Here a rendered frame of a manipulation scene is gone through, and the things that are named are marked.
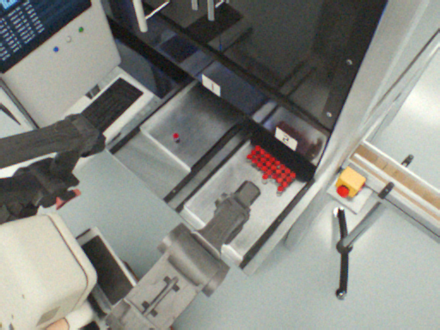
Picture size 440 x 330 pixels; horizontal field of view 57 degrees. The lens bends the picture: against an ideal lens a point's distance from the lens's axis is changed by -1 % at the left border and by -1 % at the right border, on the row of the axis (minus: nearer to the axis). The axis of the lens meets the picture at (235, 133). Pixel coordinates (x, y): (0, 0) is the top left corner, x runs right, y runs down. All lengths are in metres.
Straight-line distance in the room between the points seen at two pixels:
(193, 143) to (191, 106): 0.16
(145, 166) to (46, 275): 0.69
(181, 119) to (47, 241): 0.79
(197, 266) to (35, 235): 0.46
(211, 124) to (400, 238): 1.36
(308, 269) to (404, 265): 0.52
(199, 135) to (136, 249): 0.99
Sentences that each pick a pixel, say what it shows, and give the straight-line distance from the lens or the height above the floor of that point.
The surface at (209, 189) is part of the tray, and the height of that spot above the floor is 0.88.
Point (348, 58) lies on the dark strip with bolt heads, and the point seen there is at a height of 1.51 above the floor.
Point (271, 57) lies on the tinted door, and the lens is 1.16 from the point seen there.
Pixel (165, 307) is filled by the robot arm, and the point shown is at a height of 1.60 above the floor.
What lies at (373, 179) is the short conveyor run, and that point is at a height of 0.93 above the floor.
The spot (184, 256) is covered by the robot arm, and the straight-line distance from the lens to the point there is 0.62.
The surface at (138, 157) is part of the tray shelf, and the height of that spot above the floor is 0.88.
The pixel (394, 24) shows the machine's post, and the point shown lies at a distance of 0.86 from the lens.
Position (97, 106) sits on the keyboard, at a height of 0.83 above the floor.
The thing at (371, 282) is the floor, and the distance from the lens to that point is 2.37.
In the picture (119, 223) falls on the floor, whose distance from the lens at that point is 2.41.
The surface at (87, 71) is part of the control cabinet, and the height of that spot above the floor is 0.91.
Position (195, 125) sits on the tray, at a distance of 1.57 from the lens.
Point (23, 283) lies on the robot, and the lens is 0.94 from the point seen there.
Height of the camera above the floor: 2.22
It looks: 60 degrees down
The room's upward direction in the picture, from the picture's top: 1 degrees clockwise
